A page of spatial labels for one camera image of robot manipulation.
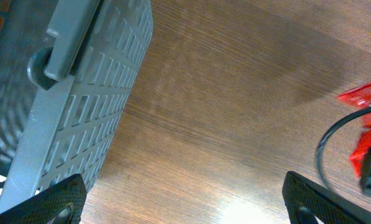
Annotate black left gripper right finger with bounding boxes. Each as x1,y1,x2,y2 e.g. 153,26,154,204
282,171,371,223

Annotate grey plastic mesh basket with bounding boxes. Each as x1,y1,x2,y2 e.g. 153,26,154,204
0,0,153,213

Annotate red snack bag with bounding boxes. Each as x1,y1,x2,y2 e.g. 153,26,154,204
337,82,371,177

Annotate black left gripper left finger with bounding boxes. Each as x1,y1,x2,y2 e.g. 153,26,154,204
0,174,86,223

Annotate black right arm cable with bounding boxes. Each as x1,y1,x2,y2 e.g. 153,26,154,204
314,104,371,190

